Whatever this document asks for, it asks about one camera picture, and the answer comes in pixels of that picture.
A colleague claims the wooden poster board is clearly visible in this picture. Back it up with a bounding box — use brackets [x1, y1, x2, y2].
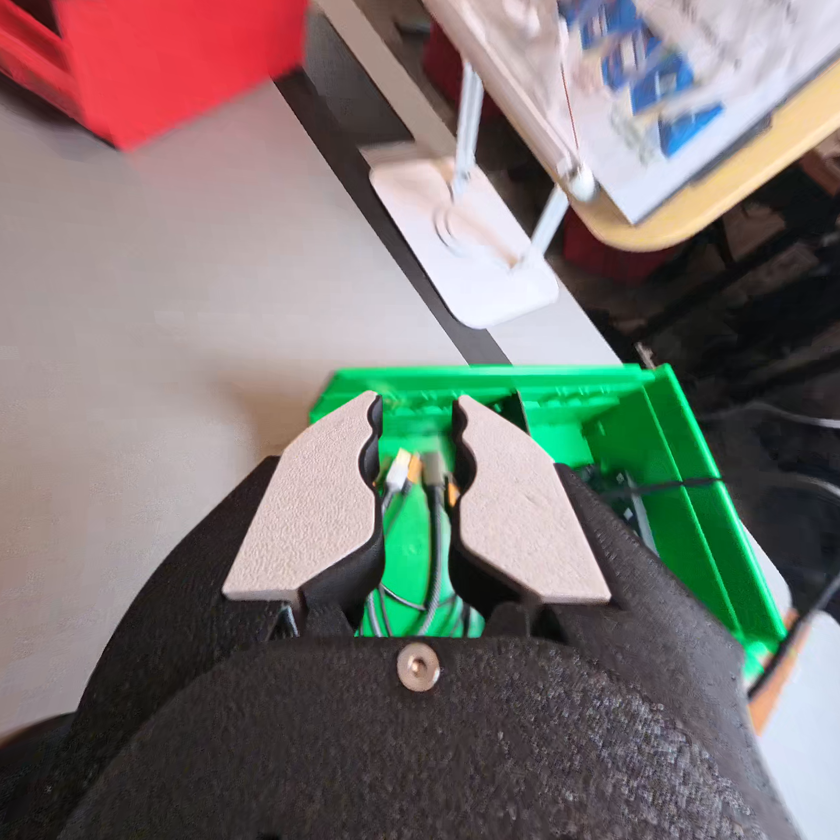
[567, 56, 840, 253]

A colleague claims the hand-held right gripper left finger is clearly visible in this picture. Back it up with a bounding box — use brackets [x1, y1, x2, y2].
[222, 390, 387, 603]

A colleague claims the green plastic bin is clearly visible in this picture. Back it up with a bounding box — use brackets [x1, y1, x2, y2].
[308, 363, 788, 690]

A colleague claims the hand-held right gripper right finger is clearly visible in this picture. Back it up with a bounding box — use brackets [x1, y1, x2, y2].
[450, 394, 614, 606]

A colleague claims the instruction poster sheet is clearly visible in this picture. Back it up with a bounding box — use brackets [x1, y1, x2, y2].
[554, 0, 840, 224]

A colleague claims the red plastic bin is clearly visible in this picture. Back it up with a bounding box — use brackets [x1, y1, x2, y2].
[0, 0, 309, 152]

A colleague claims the grey braided usb cable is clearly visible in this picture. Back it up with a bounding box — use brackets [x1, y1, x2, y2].
[420, 451, 487, 636]

